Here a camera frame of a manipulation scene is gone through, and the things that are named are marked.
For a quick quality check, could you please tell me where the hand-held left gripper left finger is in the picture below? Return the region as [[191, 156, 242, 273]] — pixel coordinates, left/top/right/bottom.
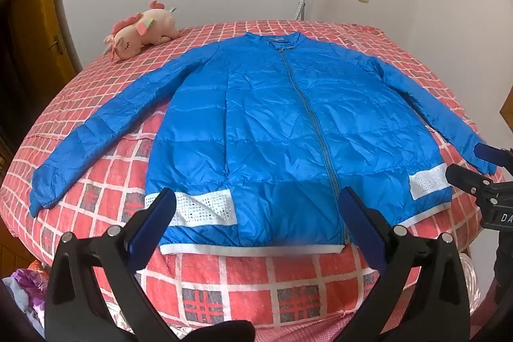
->
[[44, 188, 180, 342]]

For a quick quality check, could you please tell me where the blue puffer jacket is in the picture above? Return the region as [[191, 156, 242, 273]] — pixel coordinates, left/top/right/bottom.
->
[[29, 32, 498, 258]]

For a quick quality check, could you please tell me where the bed with red plaid sheet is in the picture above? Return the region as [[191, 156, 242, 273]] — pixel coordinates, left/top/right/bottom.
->
[[0, 20, 506, 342]]

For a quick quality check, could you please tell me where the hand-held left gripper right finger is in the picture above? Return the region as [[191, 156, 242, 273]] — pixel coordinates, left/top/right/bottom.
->
[[339, 187, 470, 342]]

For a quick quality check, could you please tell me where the pink unicorn plush toy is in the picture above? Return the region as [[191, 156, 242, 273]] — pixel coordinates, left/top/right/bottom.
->
[[102, 0, 180, 63]]

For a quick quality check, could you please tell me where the clear plastic bag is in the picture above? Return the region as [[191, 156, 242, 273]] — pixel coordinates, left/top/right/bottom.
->
[[456, 251, 498, 313]]

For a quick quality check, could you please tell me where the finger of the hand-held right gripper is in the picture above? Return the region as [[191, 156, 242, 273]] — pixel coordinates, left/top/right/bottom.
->
[[445, 164, 506, 207], [472, 143, 513, 171]]

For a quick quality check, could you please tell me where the brown wooden door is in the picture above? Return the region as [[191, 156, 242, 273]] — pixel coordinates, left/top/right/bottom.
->
[[0, 0, 86, 150]]

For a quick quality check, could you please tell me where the colourful crumpled cloth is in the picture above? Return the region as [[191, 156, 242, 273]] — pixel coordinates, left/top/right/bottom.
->
[[2, 260, 54, 342]]

